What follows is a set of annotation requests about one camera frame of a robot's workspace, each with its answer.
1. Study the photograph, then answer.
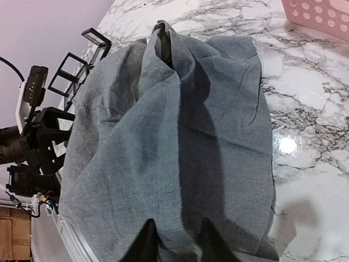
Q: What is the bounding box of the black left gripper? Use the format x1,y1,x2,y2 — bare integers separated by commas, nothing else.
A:
20,108,75,175

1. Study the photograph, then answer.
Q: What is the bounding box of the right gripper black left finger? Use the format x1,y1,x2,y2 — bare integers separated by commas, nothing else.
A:
127,219,161,262

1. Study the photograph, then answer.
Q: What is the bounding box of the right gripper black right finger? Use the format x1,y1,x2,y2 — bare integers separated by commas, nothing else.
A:
199,218,239,262

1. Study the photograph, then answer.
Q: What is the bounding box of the grey button-up shirt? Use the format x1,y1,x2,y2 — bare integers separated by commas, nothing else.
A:
59,21,279,261

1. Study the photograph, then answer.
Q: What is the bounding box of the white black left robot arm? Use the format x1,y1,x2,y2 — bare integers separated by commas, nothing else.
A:
1,107,75,175

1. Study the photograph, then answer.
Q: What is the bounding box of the cardboard box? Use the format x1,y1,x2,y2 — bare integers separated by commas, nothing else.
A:
1,207,31,261

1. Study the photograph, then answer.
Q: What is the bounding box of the pink perforated plastic basket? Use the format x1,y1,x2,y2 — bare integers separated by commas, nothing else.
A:
281,0,349,41

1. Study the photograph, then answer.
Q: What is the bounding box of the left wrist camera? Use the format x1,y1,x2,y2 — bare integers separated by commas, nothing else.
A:
15,65,50,132

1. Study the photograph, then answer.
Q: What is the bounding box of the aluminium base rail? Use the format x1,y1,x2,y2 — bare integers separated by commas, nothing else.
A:
29,174,101,262

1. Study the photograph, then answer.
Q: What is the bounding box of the black frame display box pair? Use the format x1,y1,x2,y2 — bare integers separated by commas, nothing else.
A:
47,52,89,112

